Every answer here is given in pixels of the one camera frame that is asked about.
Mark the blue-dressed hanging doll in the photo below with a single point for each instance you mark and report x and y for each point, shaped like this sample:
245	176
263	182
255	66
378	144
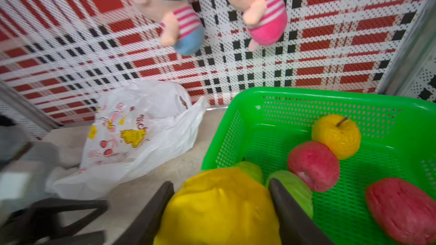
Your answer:
181	27

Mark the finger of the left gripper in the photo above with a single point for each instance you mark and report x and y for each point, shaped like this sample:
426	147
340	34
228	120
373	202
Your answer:
92	238
41	218

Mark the pink-dressed hanging doll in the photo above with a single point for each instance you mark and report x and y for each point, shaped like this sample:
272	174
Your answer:
266	20

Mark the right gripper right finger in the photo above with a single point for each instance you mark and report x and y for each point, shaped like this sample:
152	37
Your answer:
296	228

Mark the green apple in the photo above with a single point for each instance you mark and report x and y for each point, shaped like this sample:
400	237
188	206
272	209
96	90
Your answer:
297	188
251	169

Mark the printed white plastic bag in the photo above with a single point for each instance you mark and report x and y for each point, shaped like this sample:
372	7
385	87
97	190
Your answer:
136	129

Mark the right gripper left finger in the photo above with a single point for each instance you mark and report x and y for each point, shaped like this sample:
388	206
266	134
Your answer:
146	225

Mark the red apple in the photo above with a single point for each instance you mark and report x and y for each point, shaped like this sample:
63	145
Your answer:
315	164
404	212

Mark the yellow apple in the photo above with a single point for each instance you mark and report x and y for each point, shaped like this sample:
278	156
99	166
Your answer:
220	207
339	133

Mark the grey plush dog toy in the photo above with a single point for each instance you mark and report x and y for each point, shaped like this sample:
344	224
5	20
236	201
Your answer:
25	167

